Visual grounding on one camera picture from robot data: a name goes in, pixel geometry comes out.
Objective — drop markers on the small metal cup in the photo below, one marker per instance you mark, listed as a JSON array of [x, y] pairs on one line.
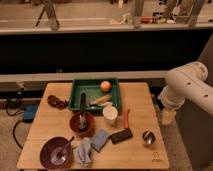
[[148, 138]]

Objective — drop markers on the grey-blue crumpled cloth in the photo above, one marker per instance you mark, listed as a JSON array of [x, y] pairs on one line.
[[82, 152]]

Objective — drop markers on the wooden table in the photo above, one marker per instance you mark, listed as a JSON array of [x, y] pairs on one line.
[[130, 154]]

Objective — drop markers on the blue sponge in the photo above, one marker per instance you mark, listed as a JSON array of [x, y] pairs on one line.
[[99, 140]]

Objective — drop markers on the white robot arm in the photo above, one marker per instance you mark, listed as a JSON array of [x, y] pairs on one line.
[[185, 82]]

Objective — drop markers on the metal fork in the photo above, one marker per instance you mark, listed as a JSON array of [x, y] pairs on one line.
[[60, 154]]

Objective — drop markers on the white paper cup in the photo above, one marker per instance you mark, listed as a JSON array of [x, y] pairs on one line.
[[110, 114]]

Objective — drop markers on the green plastic tray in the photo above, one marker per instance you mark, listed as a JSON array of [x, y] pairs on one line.
[[91, 87]]

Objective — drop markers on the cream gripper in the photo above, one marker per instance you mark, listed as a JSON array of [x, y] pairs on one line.
[[167, 116]]

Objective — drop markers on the orange carrot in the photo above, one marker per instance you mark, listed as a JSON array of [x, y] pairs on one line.
[[125, 119]]

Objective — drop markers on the brown bowl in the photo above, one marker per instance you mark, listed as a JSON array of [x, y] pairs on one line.
[[88, 131]]

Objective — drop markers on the black eraser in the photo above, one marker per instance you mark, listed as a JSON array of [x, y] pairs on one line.
[[121, 136]]

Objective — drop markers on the orange apple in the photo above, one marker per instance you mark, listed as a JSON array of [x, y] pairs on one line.
[[105, 86]]

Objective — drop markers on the blue box on floor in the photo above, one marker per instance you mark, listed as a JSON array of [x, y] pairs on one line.
[[29, 113]]

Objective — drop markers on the purple bowl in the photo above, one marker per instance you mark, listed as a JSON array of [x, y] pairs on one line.
[[50, 149]]

